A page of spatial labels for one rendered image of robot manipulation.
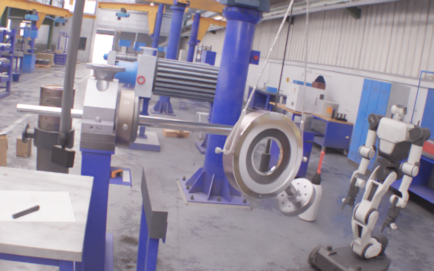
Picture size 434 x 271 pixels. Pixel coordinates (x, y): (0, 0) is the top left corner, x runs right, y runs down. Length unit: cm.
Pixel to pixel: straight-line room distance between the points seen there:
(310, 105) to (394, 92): 280
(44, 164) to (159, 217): 238
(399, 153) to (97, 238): 221
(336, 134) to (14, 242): 754
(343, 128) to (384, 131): 546
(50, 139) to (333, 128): 609
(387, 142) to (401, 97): 430
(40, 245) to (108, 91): 120
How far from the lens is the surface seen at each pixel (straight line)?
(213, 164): 416
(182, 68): 592
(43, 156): 384
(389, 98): 697
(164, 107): 950
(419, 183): 645
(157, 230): 167
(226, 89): 401
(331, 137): 821
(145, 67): 579
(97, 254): 237
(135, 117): 225
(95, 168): 213
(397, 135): 282
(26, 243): 131
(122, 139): 228
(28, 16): 1399
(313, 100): 913
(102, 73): 230
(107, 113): 216
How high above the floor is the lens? 154
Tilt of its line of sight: 13 degrees down
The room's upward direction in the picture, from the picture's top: 9 degrees clockwise
